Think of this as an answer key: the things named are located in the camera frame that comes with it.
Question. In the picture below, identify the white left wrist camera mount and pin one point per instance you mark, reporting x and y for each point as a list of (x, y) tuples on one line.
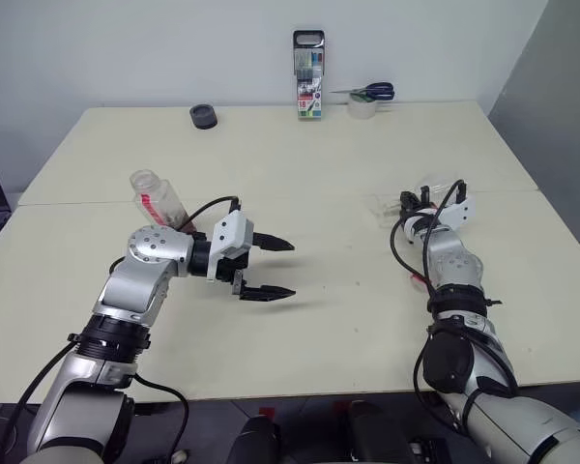
[(229, 234)]

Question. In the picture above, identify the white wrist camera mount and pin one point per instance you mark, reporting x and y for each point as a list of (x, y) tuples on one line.
[(459, 210), (229, 234)]

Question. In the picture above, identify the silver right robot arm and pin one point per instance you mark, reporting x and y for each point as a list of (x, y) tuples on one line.
[(456, 263)]

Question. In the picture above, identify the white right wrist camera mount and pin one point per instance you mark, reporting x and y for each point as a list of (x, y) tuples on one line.
[(459, 210)]

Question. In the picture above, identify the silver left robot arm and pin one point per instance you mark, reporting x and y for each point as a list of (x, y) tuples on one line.
[(140, 280)]

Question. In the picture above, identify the marker pen pack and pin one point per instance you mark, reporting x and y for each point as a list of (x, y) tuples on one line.
[(309, 96)]

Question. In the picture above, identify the clear tape roll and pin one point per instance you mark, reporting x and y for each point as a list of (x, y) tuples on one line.
[(361, 107)]

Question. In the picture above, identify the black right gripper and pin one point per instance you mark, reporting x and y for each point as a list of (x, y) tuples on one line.
[(418, 207)]

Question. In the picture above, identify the dark rounded shape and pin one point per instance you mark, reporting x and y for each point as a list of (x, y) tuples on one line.
[(256, 442)]

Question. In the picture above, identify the clear plastic bottle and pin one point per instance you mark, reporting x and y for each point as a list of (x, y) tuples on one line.
[(162, 203)]

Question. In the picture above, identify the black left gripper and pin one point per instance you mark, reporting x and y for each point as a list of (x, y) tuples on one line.
[(238, 263)]

